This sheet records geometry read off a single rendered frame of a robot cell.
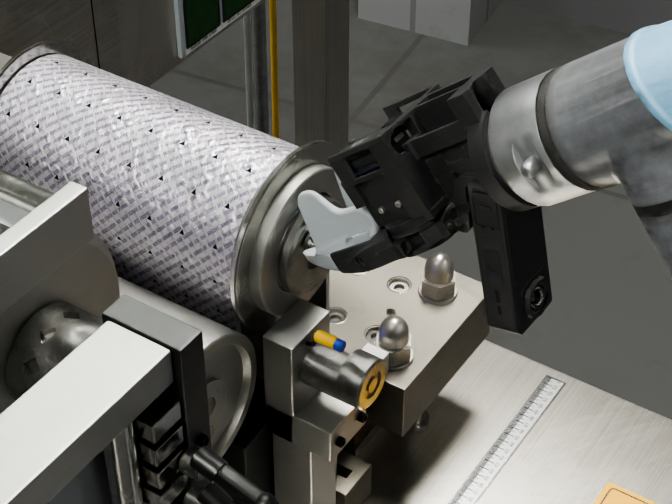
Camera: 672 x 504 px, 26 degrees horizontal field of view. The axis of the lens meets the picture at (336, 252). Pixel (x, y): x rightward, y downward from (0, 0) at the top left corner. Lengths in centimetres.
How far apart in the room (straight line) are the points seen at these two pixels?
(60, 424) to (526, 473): 76
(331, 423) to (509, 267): 24
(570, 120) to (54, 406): 32
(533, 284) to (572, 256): 208
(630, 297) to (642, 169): 215
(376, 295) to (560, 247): 171
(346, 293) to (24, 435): 71
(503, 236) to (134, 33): 58
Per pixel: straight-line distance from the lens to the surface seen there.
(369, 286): 135
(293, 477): 115
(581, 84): 81
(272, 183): 100
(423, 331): 131
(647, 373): 279
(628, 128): 79
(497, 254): 91
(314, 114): 212
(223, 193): 102
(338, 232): 97
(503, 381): 145
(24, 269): 76
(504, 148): 84
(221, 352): 103
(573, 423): 142
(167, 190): 104
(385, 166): 90
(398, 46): 363
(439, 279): 132
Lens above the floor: 193
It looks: 40 degrees down
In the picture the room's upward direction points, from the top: straight up
